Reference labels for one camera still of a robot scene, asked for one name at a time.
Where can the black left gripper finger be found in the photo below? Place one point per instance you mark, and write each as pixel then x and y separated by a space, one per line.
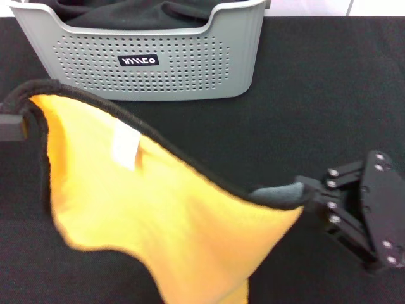
pixel 11 126

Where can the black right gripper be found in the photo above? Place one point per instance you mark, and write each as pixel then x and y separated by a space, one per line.
pixel 379 206

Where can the yellow towel with black edge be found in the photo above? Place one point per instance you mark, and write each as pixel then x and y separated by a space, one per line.
pixel 158 206

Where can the black tablecloth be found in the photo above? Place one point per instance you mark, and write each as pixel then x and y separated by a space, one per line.
pixel 316 111

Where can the grey perforated plastic storage box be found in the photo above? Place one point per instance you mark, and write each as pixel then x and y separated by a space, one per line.
pixel 196 66

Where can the black cloth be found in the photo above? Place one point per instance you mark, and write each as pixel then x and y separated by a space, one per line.
pixel 136 12

